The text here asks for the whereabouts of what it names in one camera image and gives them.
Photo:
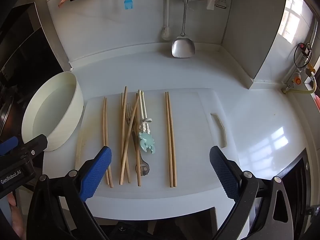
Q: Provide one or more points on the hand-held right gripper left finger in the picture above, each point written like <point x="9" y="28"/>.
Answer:
<point x="97" y="172"/>

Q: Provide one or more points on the steel peeler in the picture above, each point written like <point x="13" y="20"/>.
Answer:
<point x="221" y="5"/>

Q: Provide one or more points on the steel range hood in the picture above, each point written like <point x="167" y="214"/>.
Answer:
<point x="35" y="20"/>

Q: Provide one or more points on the person's left hand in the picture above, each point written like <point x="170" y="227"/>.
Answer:
<point x="17" y="220"/>

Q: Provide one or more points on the white plastic cutting board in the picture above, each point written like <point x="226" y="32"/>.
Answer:
<point x="192" y="130"/>

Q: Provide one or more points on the steel spatula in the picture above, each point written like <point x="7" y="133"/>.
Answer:
<point x="183" y="47"/>

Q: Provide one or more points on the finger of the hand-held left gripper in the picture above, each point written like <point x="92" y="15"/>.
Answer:
<point x="35" y="146"/>
<point x="8" y="145"/>

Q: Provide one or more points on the gas valve orange knob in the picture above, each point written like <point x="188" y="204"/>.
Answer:
<point x="296" y="80"/>

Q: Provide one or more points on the white training chopsticks blue crab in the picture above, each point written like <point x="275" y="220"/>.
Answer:
<point x="146" y="141"/>

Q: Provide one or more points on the white bottle brush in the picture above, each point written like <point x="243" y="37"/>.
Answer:
<point x="165" y="33"/>

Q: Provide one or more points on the cream round bowl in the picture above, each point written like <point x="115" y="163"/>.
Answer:
<point x="67" y="120"/>

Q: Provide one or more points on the steel fork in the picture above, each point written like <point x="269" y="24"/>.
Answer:
<point x="143" y="168"/>

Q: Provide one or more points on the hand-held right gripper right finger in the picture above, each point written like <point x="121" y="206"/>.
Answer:
<point x="225" y="172"/>

